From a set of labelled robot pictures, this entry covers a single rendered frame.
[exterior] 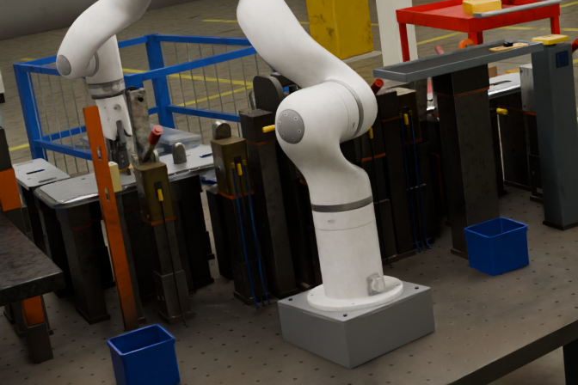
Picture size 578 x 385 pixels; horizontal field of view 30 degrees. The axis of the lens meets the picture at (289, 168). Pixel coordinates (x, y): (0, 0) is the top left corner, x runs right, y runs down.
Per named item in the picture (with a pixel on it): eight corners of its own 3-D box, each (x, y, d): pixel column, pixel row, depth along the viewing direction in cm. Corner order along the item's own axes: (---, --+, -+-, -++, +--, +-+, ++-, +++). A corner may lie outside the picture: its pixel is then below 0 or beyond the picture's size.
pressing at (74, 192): (509, 74, 305) (509, 69, 304) (563, 81, 285) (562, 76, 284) (30, 192, 249) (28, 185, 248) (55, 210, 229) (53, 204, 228)
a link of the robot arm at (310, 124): (384, 197, 210) (368, 76, 206) (328, 223, 196) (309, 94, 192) (335, 195, 218) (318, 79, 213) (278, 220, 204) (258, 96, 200)
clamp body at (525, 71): (550, 195, 287) (539, 61, 278) (581, 204, 277) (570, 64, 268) (529, 202, 284) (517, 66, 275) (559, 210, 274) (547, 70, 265)
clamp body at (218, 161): (258, 290, 249) (233, 133, 240) (279, 303, 239) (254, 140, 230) (232, 298, 246) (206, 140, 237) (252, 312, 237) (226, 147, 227)
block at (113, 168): (142, 317, 241) (113, 161, 232) (147, 321, 238) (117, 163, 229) (127, 321, 240) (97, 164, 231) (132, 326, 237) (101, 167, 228)
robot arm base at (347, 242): (423, 286, 211) (411, 195, 208) (353, 317, 200) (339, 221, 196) (357, 275, 226) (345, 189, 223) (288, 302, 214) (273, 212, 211)
